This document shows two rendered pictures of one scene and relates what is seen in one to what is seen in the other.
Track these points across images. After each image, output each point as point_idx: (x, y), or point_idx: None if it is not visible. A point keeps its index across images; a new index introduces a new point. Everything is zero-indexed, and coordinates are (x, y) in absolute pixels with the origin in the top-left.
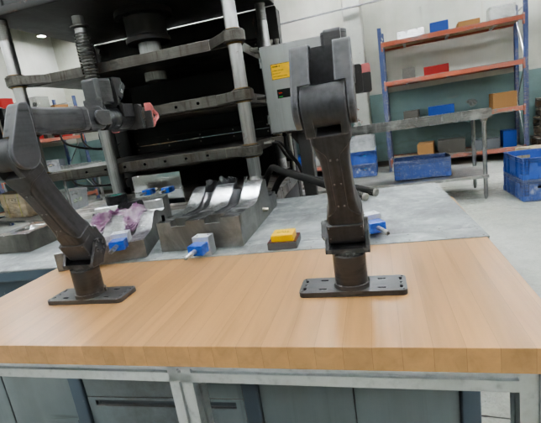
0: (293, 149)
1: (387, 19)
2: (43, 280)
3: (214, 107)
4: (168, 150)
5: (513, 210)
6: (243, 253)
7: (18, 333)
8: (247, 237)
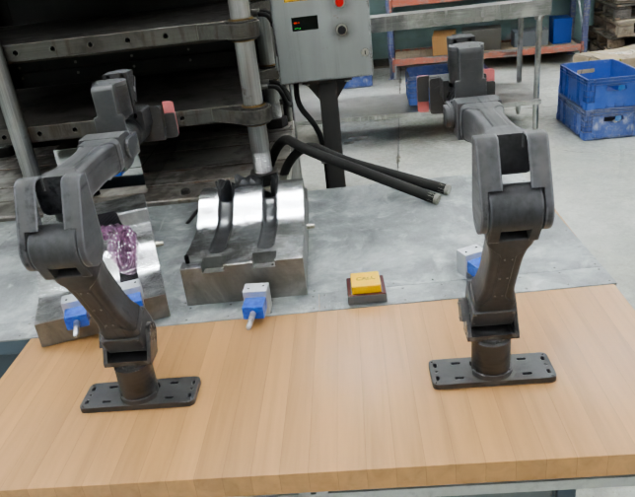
0: (289, 86)
1: None
2: (29, 365)
3: (191, 42)
4: (80, 83)
5: (572, 154)
6: (316, 311)
7: (80, 464)
8: (307, 281)
